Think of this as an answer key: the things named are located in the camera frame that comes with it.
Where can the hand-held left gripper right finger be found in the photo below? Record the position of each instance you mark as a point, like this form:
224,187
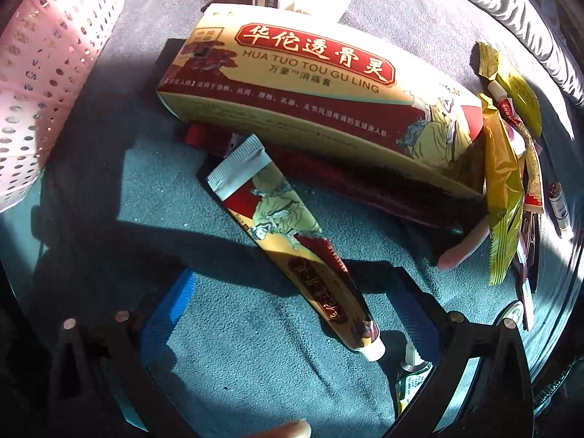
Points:
413,310

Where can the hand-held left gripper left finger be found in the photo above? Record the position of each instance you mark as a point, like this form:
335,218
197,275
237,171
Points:
166,324

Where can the red yellow ointment tube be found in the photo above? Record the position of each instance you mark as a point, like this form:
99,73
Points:
283,228

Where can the person's left hand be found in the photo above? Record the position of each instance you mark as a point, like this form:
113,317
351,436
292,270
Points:
285,430

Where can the small green white tube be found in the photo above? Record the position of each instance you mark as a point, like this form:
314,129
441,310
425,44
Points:
413,374

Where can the dark red pouch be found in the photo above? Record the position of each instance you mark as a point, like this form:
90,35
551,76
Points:
365,196

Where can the yellow-green sachet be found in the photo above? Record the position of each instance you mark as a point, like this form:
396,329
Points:
520,86
502,200

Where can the red striped stick sachet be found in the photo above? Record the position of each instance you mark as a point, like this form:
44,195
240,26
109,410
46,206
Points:
531,182

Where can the small brown vial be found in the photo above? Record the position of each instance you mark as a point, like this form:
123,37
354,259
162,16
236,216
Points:
559,207

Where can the long yellow ointment box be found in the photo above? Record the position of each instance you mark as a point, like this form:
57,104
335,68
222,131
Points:
319,100

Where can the pink perforated basket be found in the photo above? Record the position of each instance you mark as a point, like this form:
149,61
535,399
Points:
50,77

